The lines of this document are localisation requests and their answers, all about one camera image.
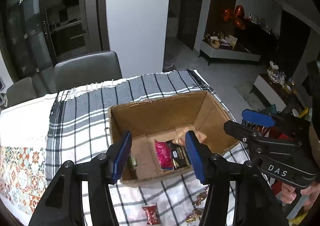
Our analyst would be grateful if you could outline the dark green snack packet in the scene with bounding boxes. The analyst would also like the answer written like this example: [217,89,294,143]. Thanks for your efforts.
[127,156,137,171]

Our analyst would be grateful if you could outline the black chocolate bar wrapper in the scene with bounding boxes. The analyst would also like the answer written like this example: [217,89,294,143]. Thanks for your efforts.
[166,140,190,170]

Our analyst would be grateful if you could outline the tan bread packet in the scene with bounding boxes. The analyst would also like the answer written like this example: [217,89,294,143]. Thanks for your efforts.
[172,129,207,146]

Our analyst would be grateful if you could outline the pink snack packet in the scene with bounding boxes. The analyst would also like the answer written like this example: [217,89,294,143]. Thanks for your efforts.
[155,141,174,170]

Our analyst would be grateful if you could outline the brown cardboard box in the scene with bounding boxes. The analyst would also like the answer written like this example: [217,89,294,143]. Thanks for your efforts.
[109,91,238,187]

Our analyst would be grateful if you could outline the person's right hand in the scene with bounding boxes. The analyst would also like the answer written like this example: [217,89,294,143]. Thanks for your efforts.
[280,181,320,214]

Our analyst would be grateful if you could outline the green cloth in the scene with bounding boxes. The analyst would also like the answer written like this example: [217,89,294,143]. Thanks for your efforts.
[259,104,277,115]

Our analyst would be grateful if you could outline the plaid table cloth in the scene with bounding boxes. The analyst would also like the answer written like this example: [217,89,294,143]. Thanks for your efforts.
[46,69,273,226]

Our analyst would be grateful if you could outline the red gold foil candy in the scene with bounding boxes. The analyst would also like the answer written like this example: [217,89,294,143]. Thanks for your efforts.
[185,186,209,223]

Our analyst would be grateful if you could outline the red candy packet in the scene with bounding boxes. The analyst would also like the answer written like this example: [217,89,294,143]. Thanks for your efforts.
[142,203,161,226]

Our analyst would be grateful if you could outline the white low cabinet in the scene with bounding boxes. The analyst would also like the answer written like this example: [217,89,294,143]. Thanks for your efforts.
[199,41,261,66]

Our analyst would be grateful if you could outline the grey dining chair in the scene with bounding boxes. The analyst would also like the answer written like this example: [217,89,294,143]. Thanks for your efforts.
[7,77,37,107]
[54,51,122,92]

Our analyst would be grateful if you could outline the patterned floral table mat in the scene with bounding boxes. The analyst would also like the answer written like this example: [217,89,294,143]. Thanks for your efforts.
[1,146,47,215]

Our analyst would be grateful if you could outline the red balloon decoration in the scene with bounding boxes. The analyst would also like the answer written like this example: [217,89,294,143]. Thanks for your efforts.
[223,5,245,30]

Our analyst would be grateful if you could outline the glass sliding door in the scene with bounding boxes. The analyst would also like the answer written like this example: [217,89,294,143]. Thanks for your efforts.
[1,0,110,80]

